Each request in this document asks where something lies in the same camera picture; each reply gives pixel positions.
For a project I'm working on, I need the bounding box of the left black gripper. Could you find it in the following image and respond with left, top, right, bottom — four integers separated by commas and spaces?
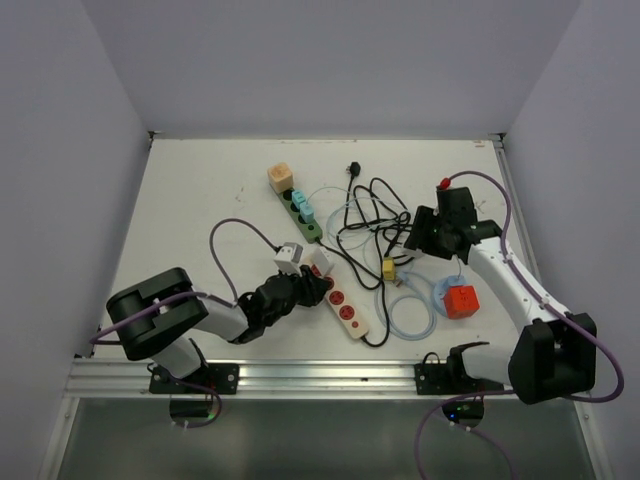
263, 264, 329, 327

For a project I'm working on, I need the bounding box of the orange cube adapter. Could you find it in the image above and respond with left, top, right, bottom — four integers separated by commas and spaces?
267, 162, 294, 194

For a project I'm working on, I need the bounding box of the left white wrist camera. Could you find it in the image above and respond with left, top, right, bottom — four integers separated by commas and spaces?
274, 242, 303, 275

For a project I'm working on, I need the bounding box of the lower teal plug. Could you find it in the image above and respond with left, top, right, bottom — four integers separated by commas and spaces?
299, 203, 315, 224

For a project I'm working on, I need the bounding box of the black three-pin plug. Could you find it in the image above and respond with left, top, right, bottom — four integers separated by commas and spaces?
346, 162, 361, 177

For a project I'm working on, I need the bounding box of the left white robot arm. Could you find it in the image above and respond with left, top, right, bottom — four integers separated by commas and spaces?
105, 266, 333, 393

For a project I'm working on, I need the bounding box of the yellow plug adapter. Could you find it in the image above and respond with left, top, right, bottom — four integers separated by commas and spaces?
381, 257, 396, 282

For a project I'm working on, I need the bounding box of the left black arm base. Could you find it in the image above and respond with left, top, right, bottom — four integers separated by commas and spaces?
147, 363, 240, 395

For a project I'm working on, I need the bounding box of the white charger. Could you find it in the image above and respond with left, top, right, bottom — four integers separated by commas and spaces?
311, 246, 335, 276

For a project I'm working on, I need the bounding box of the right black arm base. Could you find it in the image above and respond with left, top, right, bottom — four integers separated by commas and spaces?
413, 352, 505, 396

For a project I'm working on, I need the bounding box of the green power strip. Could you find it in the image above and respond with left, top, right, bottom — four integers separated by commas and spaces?
277, 189, 324, 243

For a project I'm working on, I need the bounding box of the red cube socket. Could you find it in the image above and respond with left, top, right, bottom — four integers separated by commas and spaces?
444, 285, 480, 320

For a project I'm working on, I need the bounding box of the black power cable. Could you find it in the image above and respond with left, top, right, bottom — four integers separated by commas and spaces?
314, 177, 426, 347

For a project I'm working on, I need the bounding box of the aluminium front rail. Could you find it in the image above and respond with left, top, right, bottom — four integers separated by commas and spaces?
64, 357, 594, 401

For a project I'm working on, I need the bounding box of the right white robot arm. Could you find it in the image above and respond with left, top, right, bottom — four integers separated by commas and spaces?
404, 187, 597, 405

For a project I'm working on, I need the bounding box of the blue round socket base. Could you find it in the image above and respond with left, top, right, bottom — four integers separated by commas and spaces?
431, 277, 450, 318

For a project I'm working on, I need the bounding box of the beige red power strip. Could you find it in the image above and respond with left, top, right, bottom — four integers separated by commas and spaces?
310, 264, 370, 341

